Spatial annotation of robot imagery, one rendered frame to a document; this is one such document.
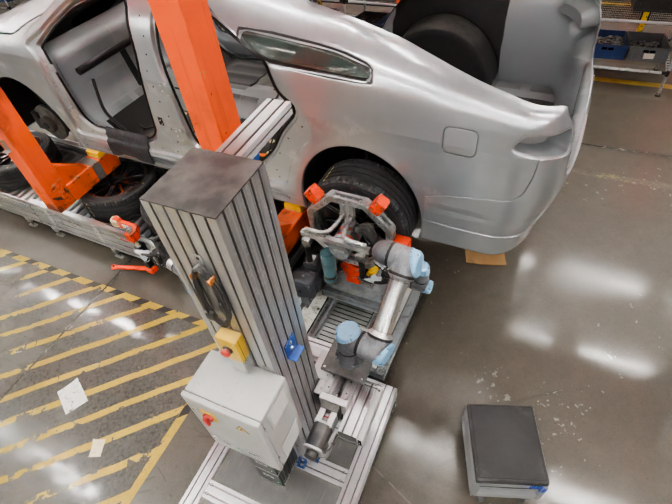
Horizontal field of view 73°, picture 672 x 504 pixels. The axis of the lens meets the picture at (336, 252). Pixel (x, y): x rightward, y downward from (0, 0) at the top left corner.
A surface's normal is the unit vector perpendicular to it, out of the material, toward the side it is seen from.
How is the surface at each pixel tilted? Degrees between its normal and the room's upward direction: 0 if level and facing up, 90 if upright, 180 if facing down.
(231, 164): 0
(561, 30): 90
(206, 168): 0
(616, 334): 0
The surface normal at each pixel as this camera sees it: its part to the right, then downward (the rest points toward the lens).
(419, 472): -0.09, -0.67
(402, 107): -0.43, 0.57
